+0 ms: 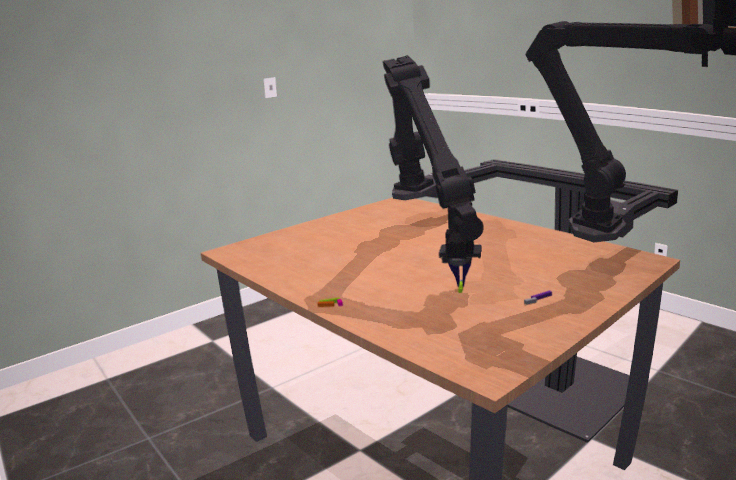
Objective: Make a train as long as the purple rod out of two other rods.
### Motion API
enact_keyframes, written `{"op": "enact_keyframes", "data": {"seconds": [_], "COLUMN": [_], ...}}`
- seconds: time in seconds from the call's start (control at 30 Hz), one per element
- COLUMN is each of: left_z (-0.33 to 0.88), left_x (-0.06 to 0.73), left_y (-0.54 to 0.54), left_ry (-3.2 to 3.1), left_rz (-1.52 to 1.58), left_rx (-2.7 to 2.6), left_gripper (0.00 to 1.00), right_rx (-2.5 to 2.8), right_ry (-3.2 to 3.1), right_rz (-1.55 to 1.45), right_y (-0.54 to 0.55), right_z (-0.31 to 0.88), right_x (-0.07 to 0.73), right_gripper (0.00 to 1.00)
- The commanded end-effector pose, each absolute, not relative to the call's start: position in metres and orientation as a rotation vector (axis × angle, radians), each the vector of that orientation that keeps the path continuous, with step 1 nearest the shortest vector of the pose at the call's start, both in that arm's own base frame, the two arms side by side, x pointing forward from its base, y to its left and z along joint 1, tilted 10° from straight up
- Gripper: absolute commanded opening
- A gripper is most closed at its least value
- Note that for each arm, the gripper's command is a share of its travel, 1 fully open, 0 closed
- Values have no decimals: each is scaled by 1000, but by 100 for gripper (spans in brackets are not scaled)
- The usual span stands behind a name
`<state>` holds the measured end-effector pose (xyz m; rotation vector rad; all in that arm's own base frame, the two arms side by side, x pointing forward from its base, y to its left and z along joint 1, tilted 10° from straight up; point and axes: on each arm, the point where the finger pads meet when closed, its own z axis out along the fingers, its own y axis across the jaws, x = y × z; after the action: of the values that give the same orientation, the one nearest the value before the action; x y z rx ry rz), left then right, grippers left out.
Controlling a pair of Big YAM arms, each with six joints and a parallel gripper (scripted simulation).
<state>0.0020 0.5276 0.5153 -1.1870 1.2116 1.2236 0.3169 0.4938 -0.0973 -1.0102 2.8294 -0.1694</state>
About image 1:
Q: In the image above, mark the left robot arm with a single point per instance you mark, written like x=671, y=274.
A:
x=602, y=179

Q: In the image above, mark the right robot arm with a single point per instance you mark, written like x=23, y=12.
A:
x=405, y=146

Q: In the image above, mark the purple rod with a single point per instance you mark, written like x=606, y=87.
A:
x=542, y=295

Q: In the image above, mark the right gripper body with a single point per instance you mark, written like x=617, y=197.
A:
x=476, y=253

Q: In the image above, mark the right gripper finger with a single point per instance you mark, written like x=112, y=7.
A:
x=464, y=272
x=454, y=271

